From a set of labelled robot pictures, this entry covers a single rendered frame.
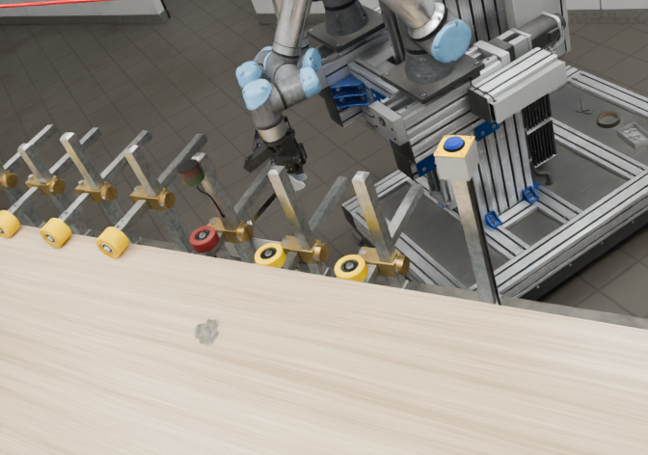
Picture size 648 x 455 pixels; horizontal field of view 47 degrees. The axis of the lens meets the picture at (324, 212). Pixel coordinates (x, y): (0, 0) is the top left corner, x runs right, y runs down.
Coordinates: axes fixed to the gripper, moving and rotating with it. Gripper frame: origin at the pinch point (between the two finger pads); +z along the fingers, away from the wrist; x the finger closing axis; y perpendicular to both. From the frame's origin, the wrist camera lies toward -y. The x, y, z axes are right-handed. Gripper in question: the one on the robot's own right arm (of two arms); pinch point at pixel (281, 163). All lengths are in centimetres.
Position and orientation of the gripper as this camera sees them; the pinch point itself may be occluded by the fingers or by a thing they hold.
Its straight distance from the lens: 246.3
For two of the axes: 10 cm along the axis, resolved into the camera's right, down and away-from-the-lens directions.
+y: 4.4, -6.7, 5.9
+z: 2.9, 7.3, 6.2
